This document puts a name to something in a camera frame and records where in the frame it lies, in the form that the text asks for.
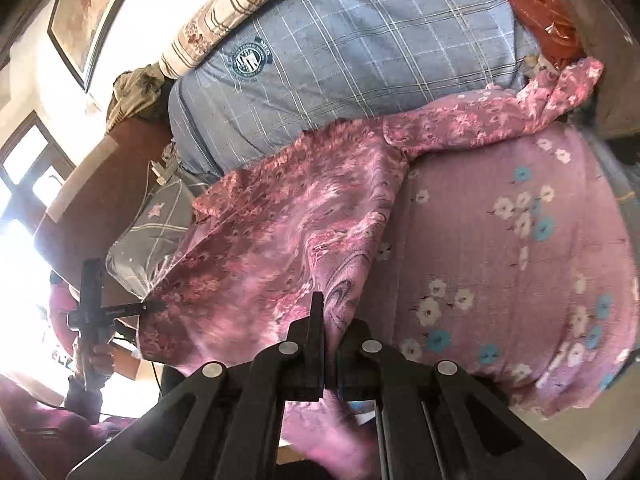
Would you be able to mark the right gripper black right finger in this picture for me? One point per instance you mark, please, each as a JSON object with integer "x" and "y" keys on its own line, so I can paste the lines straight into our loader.
{"x": 439, "y": 422}

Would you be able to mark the person's left hand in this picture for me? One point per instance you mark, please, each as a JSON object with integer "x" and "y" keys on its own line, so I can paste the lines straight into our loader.
{"x": 100, "y": 358}

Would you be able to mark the blue plaid quilt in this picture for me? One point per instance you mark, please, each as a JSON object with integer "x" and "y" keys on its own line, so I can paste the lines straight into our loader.
{"x": 299, "y": 64}

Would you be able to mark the framed wall picture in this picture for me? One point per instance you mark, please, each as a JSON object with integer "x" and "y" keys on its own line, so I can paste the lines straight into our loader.
{"x": 77, "y": 29}

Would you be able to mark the pink floral patterned garment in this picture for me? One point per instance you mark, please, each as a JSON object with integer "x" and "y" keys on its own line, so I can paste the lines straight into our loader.
{"x": 312, "y": 217}

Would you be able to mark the beige striped floral blanket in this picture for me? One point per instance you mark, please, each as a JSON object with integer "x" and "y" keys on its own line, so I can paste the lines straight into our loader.
{"x": 207, "y": 27}

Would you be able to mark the window with dark frame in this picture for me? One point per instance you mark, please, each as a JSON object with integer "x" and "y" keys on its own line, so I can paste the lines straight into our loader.
{"x": 33, "y": 170}

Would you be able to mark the brown grey cloth pile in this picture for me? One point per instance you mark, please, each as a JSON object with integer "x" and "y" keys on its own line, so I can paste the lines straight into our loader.
{"x": 605, "y": 36}

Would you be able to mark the brown wooden headboard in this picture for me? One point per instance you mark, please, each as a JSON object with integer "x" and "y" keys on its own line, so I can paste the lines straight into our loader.
{"x": 101, "y": 198}

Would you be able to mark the red plastic bag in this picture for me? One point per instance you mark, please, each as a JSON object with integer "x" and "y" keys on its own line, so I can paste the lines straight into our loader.
{"x": 550, "y": 23}

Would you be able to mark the grey plaid star pillow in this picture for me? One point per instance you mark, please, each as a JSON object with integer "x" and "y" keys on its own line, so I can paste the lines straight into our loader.
{"x": 135, "y": 259}

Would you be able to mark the olive floral cloth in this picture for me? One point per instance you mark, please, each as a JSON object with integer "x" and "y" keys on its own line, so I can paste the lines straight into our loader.
{"x": 141, "y": 93}

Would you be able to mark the white charger with cable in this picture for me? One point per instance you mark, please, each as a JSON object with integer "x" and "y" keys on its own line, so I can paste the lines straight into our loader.
{"x": 162, "y": 172}

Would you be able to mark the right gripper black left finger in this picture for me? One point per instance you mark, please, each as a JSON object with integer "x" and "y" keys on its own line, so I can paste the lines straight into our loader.
{"x": 221, "y": 422}

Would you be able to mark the purple floral bedsheet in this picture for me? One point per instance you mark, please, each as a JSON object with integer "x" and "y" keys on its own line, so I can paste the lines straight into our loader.
{"x": 514, "y": 262}

